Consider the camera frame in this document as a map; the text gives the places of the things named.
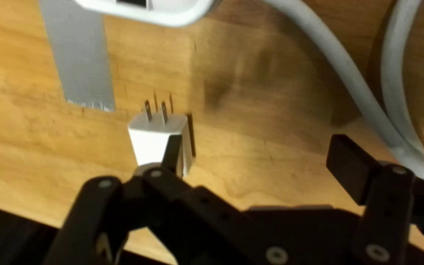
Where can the white cube charger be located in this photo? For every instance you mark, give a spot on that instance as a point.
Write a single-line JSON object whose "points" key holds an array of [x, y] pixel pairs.
{"points": [[148, 140]]}

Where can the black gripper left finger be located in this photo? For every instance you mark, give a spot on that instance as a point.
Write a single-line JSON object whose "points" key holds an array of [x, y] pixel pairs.
{"points": [[198, 215]]}

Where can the white power strip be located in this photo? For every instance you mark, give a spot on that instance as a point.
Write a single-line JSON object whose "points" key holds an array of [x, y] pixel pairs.
{"points": [[173, 12]]}

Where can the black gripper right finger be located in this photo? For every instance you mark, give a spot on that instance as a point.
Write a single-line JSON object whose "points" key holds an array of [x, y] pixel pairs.
{"points": [[383, 206]]}

